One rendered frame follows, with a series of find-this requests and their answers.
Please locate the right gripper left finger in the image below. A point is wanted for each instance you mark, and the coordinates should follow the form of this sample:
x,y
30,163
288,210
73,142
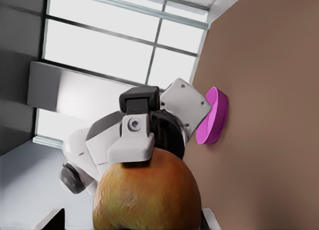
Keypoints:
x,y
53,221

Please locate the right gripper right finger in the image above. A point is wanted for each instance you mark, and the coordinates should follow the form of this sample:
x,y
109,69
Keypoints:
x,y
209,221

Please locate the pale finger of the left gripper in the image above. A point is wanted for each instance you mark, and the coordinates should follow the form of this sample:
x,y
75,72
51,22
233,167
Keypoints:
x,y
132,147

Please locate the red-yellow apple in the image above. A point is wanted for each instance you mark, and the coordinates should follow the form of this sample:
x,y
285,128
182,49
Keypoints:
x,y
147,197

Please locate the pink plate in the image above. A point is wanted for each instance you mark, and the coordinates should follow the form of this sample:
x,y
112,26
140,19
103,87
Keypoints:
x,y
216,117

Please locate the grey-framed window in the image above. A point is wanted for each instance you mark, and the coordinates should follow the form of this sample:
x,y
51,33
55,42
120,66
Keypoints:
x,y
104,48

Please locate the grey wrist camera mount plate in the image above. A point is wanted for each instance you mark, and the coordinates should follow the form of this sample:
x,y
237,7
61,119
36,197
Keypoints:
x,y
184,102

